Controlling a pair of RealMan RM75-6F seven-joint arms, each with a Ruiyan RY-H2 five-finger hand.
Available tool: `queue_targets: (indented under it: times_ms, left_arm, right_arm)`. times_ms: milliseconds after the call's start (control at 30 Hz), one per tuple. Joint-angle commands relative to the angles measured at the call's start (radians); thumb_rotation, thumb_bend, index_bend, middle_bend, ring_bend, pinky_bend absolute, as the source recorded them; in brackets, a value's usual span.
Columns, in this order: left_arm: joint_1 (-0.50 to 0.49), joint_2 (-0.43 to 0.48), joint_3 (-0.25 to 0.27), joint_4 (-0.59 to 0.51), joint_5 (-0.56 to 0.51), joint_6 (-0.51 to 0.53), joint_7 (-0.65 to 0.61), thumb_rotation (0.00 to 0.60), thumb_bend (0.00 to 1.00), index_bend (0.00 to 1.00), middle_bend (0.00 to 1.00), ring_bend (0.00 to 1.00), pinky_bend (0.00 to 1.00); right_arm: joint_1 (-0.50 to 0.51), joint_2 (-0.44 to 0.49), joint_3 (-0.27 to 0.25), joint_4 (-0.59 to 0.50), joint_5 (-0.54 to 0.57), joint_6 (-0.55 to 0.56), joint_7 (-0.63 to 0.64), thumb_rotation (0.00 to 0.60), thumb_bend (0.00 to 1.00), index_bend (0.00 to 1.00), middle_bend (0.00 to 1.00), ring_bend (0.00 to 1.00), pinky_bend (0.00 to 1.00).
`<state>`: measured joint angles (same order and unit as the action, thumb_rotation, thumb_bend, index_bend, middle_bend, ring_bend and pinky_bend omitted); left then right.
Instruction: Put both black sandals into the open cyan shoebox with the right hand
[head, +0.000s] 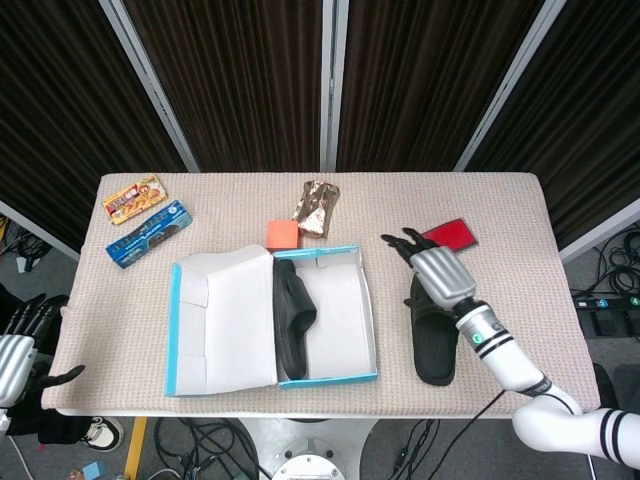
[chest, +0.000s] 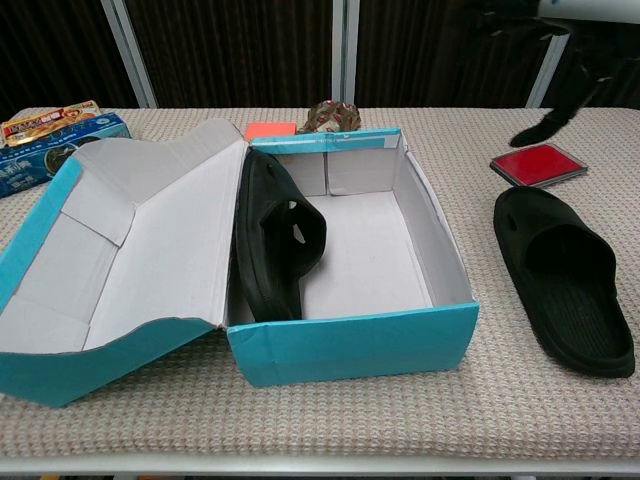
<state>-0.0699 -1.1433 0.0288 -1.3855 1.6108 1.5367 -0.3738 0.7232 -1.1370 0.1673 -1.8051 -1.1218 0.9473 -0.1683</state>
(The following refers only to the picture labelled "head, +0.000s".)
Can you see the beige woven table cloth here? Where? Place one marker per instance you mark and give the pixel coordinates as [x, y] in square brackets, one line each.
[320, 405]

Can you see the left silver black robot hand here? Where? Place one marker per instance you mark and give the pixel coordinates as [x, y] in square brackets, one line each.
[17, 365]

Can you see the black power adapter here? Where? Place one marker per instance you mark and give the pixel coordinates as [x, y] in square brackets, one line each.
[606, 324]

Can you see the crumpled foil snack wrapper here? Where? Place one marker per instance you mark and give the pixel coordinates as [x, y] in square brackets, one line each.
[315, 210]

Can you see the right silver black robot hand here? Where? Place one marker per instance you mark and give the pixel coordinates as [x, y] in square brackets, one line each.
[442, 275]

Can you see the white black sneaker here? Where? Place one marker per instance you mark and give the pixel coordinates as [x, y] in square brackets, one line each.
[102, 435]

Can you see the black power strip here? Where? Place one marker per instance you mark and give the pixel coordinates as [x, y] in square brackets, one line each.
[605, 302]

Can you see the black slipper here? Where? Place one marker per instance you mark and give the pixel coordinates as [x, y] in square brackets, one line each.
[292, 320]
[435, 350]

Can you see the yellow orange snack packet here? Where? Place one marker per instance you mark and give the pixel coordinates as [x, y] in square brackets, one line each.
[135, 197]

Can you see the dark ribbed partition panel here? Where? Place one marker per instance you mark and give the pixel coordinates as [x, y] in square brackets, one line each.
[60, 100]
[240, 75]
[590, 100]
[425, 75]

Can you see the white blue shoebox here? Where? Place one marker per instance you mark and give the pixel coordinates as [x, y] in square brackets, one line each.
[340, 320]

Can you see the red flat stamp pad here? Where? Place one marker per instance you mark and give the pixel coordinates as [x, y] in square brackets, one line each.
[452, 234]

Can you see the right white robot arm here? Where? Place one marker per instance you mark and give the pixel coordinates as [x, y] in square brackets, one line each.
[505, 355]

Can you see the white silver robot base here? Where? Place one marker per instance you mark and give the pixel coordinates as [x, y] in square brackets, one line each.
[305, 440]

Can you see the grey metal partition post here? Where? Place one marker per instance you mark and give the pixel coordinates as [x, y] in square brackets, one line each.
[152, 85]
[509, 85]
[332, 85]
[40, 232]
[600, 231]

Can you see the blue cookie package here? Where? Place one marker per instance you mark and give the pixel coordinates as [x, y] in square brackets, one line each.
[150, 232]

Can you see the orange sticky note block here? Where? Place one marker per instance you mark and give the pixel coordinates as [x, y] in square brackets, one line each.
[282, 234]

